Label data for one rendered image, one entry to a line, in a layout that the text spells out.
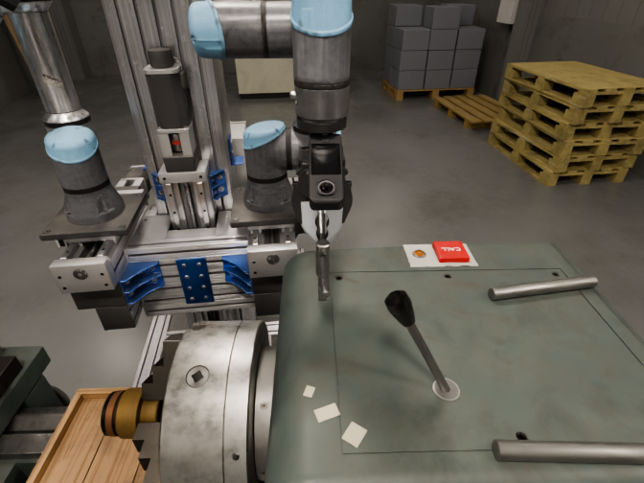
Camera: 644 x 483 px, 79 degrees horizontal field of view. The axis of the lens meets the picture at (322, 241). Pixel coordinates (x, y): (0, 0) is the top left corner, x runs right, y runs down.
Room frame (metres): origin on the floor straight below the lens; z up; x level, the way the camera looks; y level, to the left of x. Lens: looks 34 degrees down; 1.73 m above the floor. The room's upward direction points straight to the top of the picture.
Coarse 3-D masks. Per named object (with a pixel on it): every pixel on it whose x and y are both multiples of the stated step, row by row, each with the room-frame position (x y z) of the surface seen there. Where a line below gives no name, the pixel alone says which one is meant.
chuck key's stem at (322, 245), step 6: (324, 240) 0.51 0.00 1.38; (318, 246) 0.49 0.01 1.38; (324, 246) 0.49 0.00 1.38; (318, 252) 0.49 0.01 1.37; (324, 252) 0.49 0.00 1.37; (318, 258) 0.49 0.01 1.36; (318, 264) 0.49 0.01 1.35; (318, 270) 0.49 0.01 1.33; (318, 276) 0.49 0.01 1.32; (318, 282) 0.50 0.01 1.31; (318, 288) 0.50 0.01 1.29; (318, 294) 0.49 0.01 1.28; (318, 300) 0.49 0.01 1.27; (324, 300) 0.49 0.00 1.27
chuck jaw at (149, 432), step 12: (144, 432) 0.36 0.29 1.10; (156, 432) 0.36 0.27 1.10; (144, 444) 0.34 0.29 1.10; (156, 444) 0.34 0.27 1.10; (144, 456) 0.32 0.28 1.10; (156, 456) 0.32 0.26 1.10; (144, 468) 0.32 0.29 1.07; (156, 468) 0.30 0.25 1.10; (144, 480) 0.29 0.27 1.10; (156, 480) 0.29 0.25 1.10
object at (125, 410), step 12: (108, 396) 0.42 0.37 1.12; (120, 396) 0.42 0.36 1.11; (132, 396) 0.41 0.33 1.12; (108, 408) 0.39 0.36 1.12; (120, 408) 0.39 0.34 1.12; (132, 408) 0.39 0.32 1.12; (144, 408) 0.40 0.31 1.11; (156, 408) 0.40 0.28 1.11; (108, 420) 0.38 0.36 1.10; (120, 420) 0.38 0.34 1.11; (132, 420) 0.37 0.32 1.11; (144, 420) 0.38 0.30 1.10; (156, 420) 0.38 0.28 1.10; (108, 432) 0.37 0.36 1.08; (120, 432) 0.37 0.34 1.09; (132, 432) 0.37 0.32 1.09
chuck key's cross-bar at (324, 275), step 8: (320, 216) 0.59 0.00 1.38; (320, 224) 0.57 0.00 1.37; (320, 232) 0.55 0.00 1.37; (320, 256) 0.49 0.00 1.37; (320, 264) 0.47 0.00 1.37; (320, 272) 0.45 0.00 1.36; (320, 280) 0.43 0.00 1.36; (328, 280) 0.43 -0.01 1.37; (328, 288) 0.41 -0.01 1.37; (328, 296) 0.40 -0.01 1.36
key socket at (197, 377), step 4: (196, 368) 0.38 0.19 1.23; (200, 368) 0.38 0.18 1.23; (204, 368) 0.38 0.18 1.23; (192, 372) 0.38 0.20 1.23; (196, 372) 0.38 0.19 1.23; (200, 372) 0.38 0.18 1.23; (204, 372) 0.38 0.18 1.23; (208, 372) 0.38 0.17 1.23; (188, 376) 0.37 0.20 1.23; (192, 376) 0.37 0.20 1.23; (196, 376) 0.38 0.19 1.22; (200, 376) 0.38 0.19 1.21; (204, 376) 0.37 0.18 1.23; (208, 376) 0.37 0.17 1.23; (188, 380) 0.36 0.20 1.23; (192, 380) 0.36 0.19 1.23; (196, 380) 0.38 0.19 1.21; (200, 380) 0.36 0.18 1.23; (204, 380) 0.36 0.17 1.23; (188, 384) 0.36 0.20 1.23; (192, 384) 0.36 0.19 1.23; (196, 384) 0.36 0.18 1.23; (200, 384) 0.36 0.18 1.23
